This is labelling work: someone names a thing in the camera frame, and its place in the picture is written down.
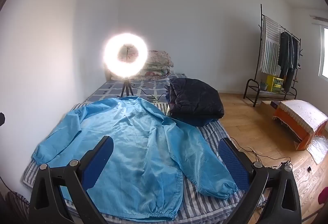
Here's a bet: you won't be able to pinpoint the striped towel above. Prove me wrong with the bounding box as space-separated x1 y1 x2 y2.
259 16 281 74

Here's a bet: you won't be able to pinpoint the blue white striped blanket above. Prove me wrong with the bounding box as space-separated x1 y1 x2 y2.
23 101 246 224

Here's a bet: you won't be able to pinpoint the floral pillow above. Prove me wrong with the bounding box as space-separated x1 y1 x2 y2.
140 66 171 79
147 50 174 68

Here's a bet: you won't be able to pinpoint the tangled floor cables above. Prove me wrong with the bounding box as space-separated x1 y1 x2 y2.
229 137 293 170

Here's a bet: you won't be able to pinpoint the orange stool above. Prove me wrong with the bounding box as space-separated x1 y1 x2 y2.
272 108 327 151

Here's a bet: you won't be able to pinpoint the black clothes rack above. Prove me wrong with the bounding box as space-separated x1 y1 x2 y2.
243 4 304 107

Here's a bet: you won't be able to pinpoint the dark hanging clothes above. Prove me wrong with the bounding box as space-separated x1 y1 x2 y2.
277 31 300 94

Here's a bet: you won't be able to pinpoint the folded dark blue garment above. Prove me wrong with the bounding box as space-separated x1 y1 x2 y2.
179 117 218 127

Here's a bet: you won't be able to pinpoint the ring light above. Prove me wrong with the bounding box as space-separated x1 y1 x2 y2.
103 32 148 78

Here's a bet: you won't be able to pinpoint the yellow crate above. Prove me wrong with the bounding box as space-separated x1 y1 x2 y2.
266 75 284 93

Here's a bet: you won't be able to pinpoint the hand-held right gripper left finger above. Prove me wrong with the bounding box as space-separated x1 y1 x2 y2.
28 135 114 224

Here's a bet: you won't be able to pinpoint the window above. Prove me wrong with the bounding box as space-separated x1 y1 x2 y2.
318 25 328 78

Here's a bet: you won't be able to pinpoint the black cable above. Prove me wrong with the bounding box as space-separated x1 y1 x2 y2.
133 87 171 104

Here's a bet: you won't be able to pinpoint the dark puffy jacket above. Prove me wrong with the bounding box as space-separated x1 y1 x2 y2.
168 78 224 122

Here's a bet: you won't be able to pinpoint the checkered bed sheet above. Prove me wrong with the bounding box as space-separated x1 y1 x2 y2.
82 73 187 112

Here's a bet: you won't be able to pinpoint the white lace cloth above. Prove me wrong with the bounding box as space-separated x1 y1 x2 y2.
278 99 328 137

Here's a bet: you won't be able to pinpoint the light blue jacket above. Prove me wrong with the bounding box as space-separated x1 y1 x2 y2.
32 96 239 222

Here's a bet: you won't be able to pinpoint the cardboard box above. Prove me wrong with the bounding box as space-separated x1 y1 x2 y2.
260 100 280 122

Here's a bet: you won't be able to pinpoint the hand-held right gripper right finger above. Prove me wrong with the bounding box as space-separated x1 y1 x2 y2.
218 137 302 224

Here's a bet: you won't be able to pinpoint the bubble wrap sheet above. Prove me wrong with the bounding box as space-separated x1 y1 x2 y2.
306 135 328 165

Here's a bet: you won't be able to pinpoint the black tripod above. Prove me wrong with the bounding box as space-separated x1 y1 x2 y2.
118 77 134 97

